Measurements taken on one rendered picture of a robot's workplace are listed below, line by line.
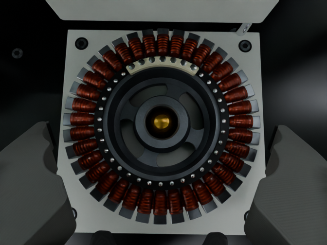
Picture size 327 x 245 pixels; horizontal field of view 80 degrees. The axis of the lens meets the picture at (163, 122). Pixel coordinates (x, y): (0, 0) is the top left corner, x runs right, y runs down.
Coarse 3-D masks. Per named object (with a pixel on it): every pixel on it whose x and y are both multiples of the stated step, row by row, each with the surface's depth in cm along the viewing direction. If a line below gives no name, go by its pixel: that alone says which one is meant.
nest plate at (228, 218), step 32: (96, 32) 15; (128, 32) 15; (192, 32) 15; (224, 32) 15; (256, 64) 15; (64, 96) 15; (256, 96) 15; (64, 128) 14; (128, 128) 14; (64, 160) 14; (160, 160) 14; (256, 160) 14; (96, 224) 14; (128, 224) 14; (192, 224) 14; (224, 224) 14
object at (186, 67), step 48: (144, 48) 12; (192, 48) 11; (96, 96) 11; (192, 96) 13; (240, 96) 11; (96, 144) 11; (144, 144) 13; (240, 144) 11; (96, 192) 11; (144, 192) 10; (192, 192) 10
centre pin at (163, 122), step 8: (152, 112) 12; (160, 112) 12; (168, 112) 12; (152, 120) 12; (160, 120) 12; (168, 120) 12; (176, 120) 12; (152, 128) 12; (160, 128) 12; (168, 128) 12; (160, 136) 12; (168, 136) 12
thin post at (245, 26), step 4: (240, 24) 14; (244, 24) 14; (248, 24) 14; (236, 28) 15; (240, 28) 14; (244, 28) 14; (248, 28) 14; (236, 32) 15; (240, 32) 15; (244, 32) 15
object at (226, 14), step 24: (48, 0) 5; (72, 0) 5; (96, 0) 5; (120, 0) 5; (144, 0) 5; (168, 0) 5; (192, 0) 5; (216, 0) 5; (240, 0) 5; (264, 0) 5
